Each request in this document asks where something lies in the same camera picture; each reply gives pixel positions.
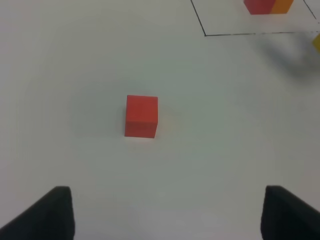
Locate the template orange block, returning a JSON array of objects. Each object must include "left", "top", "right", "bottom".
[{"left": 270, "top": 0, "right": 294, "bottom": 14}]

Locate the yellow block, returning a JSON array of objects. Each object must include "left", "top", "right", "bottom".
[{"left": 312, "top": 34, "right": 320, "bottom": 52}]

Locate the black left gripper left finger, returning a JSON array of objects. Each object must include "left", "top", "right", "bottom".
[{"left": 0, "top": 186, "right": 75, "bottom": 240}]

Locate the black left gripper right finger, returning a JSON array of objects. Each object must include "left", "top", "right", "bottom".
[{"left": 260, "top": 185, "right": 320, "bottom": 240}]

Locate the template red block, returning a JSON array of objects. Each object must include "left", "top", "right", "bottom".
[{"left": 243, "top": 0, "right": 276, "bottom": 15}]

